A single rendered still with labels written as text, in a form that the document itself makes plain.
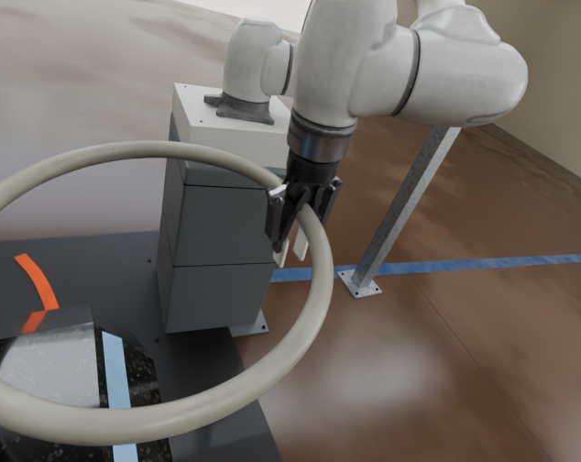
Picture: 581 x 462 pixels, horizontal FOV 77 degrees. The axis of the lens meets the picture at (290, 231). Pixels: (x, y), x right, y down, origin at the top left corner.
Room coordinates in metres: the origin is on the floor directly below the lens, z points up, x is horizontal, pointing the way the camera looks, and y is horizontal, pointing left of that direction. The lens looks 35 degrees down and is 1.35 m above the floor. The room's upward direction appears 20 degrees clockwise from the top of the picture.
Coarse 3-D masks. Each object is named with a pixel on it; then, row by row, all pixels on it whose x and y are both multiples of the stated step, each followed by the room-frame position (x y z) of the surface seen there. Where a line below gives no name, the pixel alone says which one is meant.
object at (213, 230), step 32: (192, 192) 0.91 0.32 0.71; (224, 192) 0.96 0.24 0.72; (256, 192) 1.02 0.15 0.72; (160, 224) 1.21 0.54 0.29; (192, 224) 0.92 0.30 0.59; (224, 224) 0.98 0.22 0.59; (256, 224) 1.04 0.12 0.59; (160, 256) 1.14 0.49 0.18; (192, 256) 0.93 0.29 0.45; (224, 256) 0.99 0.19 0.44; (256, 256) 1.06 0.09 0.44; (160, 288) 1.06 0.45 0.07; (192, 288) 0.94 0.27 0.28; (224, 288) 1.01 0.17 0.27; (256, 288) 1.08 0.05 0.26; (192, 320) 0.95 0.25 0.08; (224, 320) 1.03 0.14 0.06; (256, 320) 1.11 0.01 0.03
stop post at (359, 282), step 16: (432, 128) 1.65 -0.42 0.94; (448, 128) 1.60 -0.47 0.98; (432, 144) 1.62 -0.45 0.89; (448, 144) 1.63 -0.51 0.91; (416, 160) 1.64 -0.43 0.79; (432, 160) 1.60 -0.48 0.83; (416, 176) 1.61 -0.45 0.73; (432, 176) 1.64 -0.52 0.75; (400, 192) 1.64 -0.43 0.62; (416, 192) 1.61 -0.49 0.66; (400, 208) 1.60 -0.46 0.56; (384, 224) 1.63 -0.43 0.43; (400, 224) 1.62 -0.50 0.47; (384, 240) 1.60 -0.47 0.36; (368, 256) 1.63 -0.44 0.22; (384, 256) 1.63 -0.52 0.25; (336, 272) 1.66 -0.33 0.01; (352, 272) 1.71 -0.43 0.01; (368, 272) 1.60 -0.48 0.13; (352, 288) 1.58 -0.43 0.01; (368, 288) 1.62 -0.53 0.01
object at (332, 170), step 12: (288, 156) 0.49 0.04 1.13; (288, 168) 0.48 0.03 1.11; (300, 168) 0.47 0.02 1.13; (312, 168) 0.47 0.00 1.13; (324, 168) 0.47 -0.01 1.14; (336, 168) 0.49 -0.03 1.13; (288, 180) 0.48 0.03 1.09; (300, 180) 0.47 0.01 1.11; (312, 180) 0.47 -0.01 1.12; (324, 180) 0.48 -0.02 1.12; (288, 192) 0.48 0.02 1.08; (300, 192) 0.49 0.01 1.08; (312, 192) 0.51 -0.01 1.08
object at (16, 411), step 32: (64, 160) 0.45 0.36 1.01; (96, 160) 0.49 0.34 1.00; (192, 160) 0.57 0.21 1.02; (224, 160) 0.57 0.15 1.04; (0, 192) 0.36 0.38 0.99; (320, 224) 0.48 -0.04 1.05; (320, 256) 0.41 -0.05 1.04; (320, 288) 0.35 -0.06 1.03; (320, 320) 0.31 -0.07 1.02; (288, 352) 0.25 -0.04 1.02; (0, 384) 0.14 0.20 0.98; (224, 384) 0.20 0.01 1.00; (256, 384) 0.21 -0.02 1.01; (0, 416) 0.12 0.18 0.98; (32, 416) 0.13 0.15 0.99; (64, 416) 0.13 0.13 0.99; (96, 416) 0.14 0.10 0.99; (128, 416) 0.15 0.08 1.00; (160, 416) 0.16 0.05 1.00; (192, 416) 0.17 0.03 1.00; (224, 416) 0.18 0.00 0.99
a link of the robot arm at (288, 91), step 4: (292, 44) 1.21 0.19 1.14; (296, 44) 1.20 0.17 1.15; (292, 48) 1.19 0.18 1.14; (296, 48) 1.18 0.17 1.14; (292, 52) 1.17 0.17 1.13; (292, 56) 1.16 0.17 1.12; (292, 60) 1.15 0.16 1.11; (292, 64) 1.15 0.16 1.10; (292, 68) 1.15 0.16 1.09; (288, 72) 1.14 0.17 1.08; (288, 76) 1.14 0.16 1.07; (288, 80) 1.14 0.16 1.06; (288, 84) 1.15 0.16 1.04; (284, 88) 1.15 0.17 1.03; (288, 88) 1.15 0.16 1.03; (284, 92) 1.16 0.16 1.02; (288, 92) 1.16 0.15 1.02; (292, 92) 1.16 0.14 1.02; (288, 96) 1.19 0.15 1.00; (292, 96) 1.18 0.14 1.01
